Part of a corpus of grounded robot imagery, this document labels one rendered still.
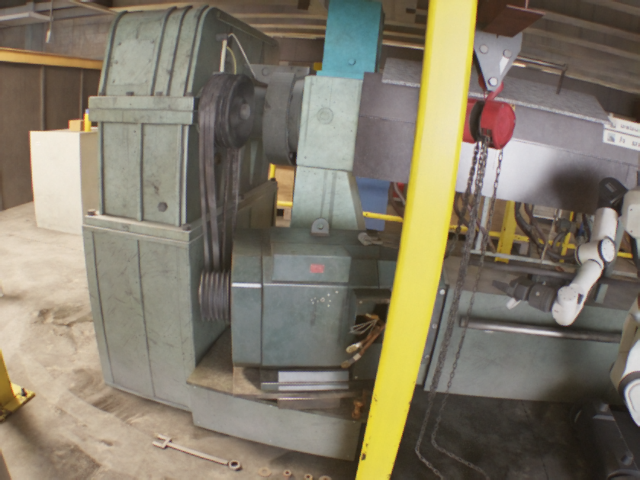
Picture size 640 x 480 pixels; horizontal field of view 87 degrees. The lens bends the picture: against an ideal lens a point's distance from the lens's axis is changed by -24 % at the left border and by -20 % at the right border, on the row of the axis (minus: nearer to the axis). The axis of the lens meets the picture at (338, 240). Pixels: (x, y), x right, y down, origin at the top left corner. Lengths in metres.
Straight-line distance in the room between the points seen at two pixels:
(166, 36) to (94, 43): 7.32
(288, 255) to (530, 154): 1.16
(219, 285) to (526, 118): 1.46
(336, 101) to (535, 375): 1.69
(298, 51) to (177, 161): 2.12
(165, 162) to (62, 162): 2.91
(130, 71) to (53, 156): 2.91
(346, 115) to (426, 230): 1.06
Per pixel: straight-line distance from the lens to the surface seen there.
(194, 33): 1.59
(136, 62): 1.70
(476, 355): 2.16
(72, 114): 6.63
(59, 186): 4.53
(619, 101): 3.83
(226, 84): 1.53
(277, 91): 1.86
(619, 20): 1.96
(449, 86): 0.90
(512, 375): 2.28
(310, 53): 3.46
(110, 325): 1.97
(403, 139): 1.84
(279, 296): 1.36
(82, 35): 9.22
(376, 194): 4.48
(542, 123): 1.97
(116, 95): 1.73
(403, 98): 1.86
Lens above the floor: 1.32
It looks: 18 degrees down
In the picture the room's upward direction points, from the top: 6 degrees clockwise
